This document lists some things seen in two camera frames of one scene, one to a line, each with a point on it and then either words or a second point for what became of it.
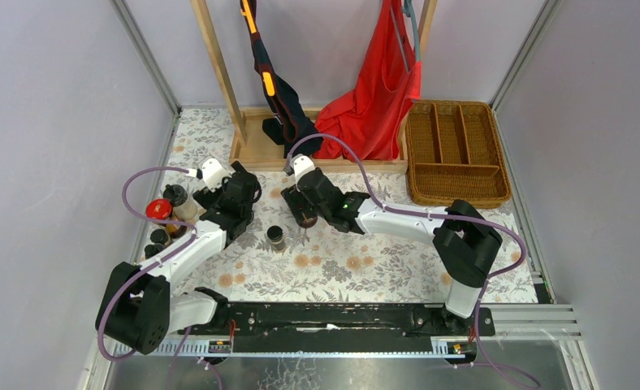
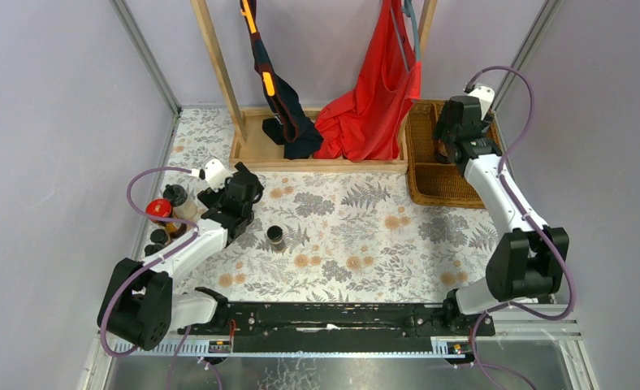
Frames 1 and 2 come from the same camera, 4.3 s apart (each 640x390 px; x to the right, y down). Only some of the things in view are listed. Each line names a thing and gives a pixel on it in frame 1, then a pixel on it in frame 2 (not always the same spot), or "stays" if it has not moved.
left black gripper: [212, 199] stays
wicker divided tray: [456, 151] stays
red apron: [371, 117] stays
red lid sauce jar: [308, 223] → [441, 153]
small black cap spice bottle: [275, 233] stays
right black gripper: [300, 198] → [448, 152]
